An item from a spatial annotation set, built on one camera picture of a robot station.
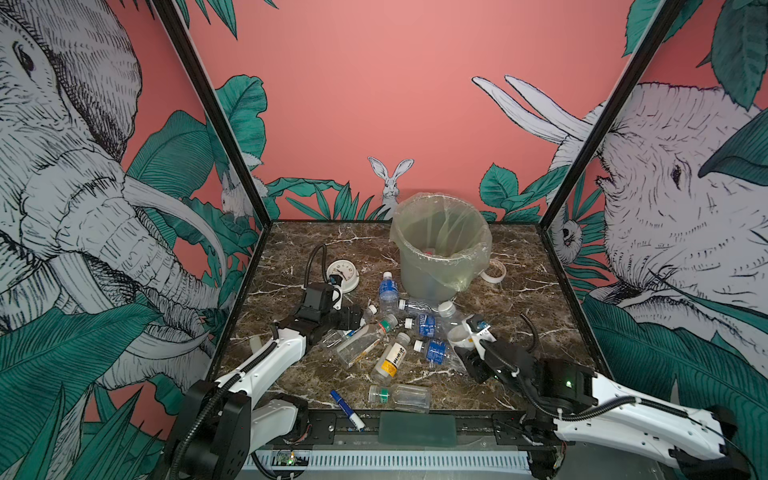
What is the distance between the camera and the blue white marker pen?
0.76m

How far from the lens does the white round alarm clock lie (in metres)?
1.00

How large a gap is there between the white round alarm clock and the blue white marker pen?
34 cm
